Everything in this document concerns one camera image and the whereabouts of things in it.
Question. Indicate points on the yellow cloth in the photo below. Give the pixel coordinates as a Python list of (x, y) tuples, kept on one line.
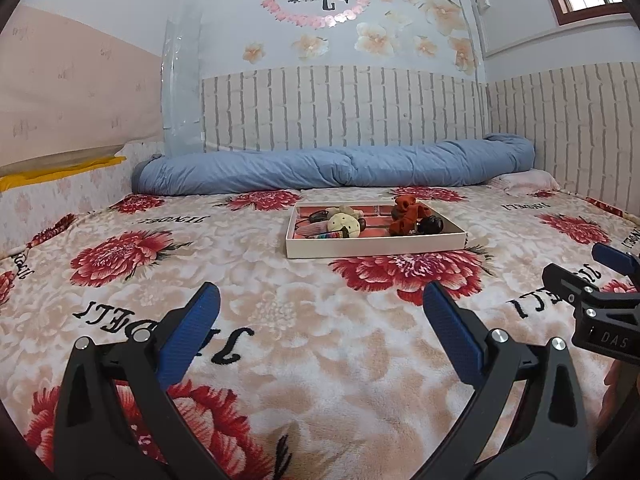
[(60, 172)]

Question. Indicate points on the rust red scrunchie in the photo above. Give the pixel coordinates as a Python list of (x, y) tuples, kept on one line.
[(404, 215)]

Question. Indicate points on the pink shell hair clip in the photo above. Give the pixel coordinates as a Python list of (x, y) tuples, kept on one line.
[(310, 230)]

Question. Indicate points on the rainbow rhinestone hair clip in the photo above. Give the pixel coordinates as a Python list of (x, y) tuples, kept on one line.
[(334, 235)]

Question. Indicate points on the flower wall decals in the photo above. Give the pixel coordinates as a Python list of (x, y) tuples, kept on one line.
[(372, 37)]

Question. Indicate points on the clear plastic sheet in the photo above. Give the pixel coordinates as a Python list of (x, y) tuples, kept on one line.
[(182, 85)]

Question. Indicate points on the person's right hand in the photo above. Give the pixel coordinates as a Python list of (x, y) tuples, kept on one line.
[(612, 395)]

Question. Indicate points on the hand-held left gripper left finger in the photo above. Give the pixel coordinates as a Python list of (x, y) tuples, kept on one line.
[(192, 330)]

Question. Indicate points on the floral printed blanket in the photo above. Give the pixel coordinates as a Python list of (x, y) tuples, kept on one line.
[(310, 320)]

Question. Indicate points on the white wall socket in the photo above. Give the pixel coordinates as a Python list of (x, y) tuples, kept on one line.
[(482, 4)]

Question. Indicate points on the pink pillow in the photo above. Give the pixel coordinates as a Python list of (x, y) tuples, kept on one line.
[(530, 180)]

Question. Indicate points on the yellow plush pineapple hair clip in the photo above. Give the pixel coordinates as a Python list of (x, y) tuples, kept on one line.
[(344, 222)]

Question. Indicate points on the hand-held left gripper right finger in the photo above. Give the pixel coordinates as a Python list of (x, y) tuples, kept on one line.
[(452, 330)]

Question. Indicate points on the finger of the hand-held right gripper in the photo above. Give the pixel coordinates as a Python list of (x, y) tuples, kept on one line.
[(565, 282), (617, 260)]

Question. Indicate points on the white tray box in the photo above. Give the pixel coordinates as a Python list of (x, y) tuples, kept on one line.
[(375, 246)]

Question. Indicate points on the blue rolled quilt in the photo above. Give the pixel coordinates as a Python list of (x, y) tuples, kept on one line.
[(300, 170)]

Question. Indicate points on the black claw hair clip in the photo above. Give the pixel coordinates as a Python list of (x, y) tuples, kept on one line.
[(430, 225)]

